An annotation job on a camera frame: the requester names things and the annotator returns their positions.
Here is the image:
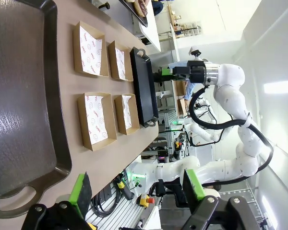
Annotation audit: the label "white table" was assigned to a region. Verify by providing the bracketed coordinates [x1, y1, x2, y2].
[138, 13, 162, 53]

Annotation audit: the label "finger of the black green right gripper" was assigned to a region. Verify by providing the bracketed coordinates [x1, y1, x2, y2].
[153, 73, 189, 83]
[161, 66, 188, 75]

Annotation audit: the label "large brown plastic tray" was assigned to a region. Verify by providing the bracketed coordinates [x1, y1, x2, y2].
[0, 0, 72, 220]

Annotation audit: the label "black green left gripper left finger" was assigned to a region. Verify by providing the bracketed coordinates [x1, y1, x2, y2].
[21, 171, 94, 230]

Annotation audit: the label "wooden storage shelf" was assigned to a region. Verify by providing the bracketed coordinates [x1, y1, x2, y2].
[167, 4, 203, 39]

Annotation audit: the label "white red-printed paper liner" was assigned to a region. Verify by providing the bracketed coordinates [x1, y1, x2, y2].
[121, 95, 132, 130]
[115, 47, 126, 81]
[84, 95, 108, 146]
[78, 25, 103, 76]

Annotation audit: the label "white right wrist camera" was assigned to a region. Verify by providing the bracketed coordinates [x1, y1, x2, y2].
[189, 46, 203, 61]

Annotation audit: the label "chocolate donut coloured sprinkles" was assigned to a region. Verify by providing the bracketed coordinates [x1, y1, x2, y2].
[134, 0, 150, 17]

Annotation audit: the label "black sleeved right arm cable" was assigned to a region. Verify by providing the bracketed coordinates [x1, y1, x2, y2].
[189, 85, 275, 185]

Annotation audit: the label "aluminium profile frame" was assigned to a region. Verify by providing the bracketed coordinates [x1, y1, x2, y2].
[85, 184, 160, 230]

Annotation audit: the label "yellow red emergency stop box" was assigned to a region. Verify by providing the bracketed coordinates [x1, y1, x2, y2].
[139, 193, 156, 207]

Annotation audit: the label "black cable bundle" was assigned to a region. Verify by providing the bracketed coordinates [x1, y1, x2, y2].
[92, 188, 116, 218]

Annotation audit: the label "person in light blue shirt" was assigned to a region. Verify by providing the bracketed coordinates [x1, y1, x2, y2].
[182, 61, 195, 102]

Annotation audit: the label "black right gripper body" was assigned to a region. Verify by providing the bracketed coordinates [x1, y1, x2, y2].
[187, 60, 207, 84]

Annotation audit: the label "kraft cardboard food box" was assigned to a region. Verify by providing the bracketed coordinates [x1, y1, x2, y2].
[107, 40, 134, 82]
[72, 21, 109, 78]
[114, 93, 141, 136]
[76, 92, 118, 152]

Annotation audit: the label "large black plastic tray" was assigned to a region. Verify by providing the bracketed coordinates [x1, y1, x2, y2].
[129, 46, 159, 128]

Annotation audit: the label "black serving tray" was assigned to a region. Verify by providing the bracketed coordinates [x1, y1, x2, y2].
[119, 0, 149, 28]

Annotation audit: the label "ceiling light panel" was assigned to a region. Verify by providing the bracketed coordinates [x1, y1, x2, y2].
[263, 80, 288, 95]

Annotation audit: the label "person in blue jeans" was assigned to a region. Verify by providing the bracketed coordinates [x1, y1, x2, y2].
[151, 0, 164, 17]

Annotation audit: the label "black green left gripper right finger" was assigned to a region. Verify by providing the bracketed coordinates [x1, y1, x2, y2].
[180, 169, 260, 230]

